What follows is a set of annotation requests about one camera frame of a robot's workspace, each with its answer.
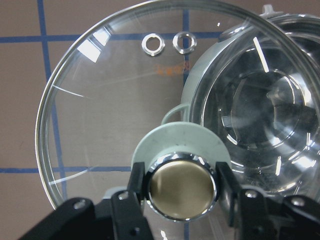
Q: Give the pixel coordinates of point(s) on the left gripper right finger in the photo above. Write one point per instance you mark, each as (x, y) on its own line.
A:
(245, 208)

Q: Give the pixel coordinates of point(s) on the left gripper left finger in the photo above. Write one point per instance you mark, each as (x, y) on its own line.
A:
(129, 222)

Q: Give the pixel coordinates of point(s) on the glass pot lid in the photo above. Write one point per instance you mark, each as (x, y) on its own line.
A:
(115, 84)

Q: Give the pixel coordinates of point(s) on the pale green cooking pot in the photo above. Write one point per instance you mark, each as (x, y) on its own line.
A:
(258, 89)

